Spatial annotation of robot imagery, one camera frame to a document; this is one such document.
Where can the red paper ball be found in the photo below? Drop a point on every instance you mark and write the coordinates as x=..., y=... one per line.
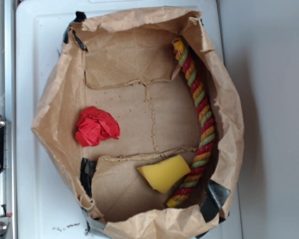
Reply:
x=96, y=125

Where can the brown paper bag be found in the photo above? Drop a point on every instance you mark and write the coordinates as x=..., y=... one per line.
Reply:
x=144, y=46

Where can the yellow sponge block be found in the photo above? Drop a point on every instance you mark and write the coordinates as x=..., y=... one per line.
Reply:
x=162, y=175

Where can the aluminium frame rail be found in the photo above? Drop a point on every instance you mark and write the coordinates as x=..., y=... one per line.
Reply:
x=8, y=207

